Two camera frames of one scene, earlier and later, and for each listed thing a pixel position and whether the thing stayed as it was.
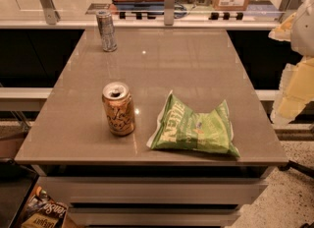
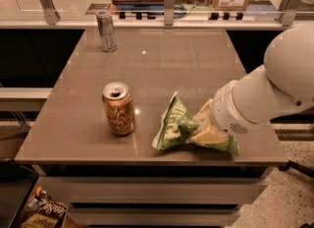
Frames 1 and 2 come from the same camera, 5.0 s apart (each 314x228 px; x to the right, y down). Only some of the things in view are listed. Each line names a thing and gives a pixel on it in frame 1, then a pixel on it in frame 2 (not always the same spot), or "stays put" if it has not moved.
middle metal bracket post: [169, 2] stays put
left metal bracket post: [46, 0] stays put
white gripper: [304, 30] -> [223, 109]
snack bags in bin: [43, 212] stays put
